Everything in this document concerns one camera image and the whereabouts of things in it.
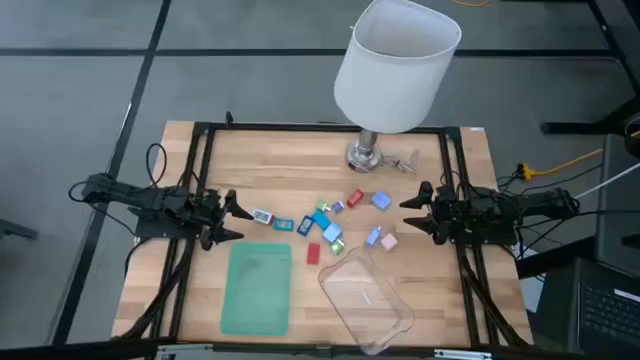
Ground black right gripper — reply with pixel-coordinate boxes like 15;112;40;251
398;180;469;246

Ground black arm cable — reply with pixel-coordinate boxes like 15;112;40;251
68;143;169;236

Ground white cable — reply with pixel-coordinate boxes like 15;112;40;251
574;162;640;200

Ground black laptop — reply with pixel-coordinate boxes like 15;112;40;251
567;257;640;360

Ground clear plastic bin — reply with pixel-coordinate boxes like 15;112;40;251
318;245;416;356

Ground yellow extension cable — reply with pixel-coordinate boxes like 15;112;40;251
516;148;605;182

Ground dark grey box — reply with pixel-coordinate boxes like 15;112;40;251
594;133;640;279

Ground teal plastic block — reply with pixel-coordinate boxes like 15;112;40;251
311;209;332;231

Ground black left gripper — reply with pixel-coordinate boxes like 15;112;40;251
187;188;255;251

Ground black aluminium table frame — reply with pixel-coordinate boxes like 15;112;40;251
112;119;534;351

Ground dark grey furniture foot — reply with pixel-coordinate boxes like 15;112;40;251
0;218;39;241

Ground silver metal bracket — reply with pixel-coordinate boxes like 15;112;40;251
433;348;494;360

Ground black power cable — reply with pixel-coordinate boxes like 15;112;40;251
574;208;640;219

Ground white shade table lamp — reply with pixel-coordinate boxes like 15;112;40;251
333;0;462;174

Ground clear lamp cord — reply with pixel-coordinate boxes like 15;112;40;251
382;148;421;176

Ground green translucent tray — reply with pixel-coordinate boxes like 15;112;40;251
220;241;293;337

